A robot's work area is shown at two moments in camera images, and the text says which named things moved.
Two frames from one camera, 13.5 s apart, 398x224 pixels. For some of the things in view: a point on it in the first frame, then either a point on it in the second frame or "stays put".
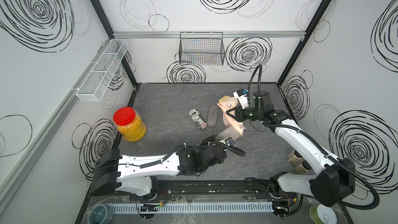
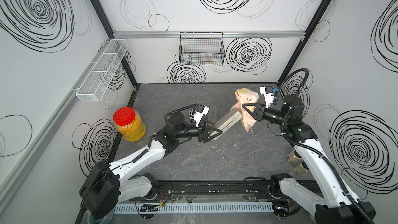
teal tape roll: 100,214 stays put
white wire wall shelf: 94,86 stays put
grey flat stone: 213,110 stays put
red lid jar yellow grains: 129,124 stays put
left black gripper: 209,140 → 202,136
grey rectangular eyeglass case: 229,131 → 227,122
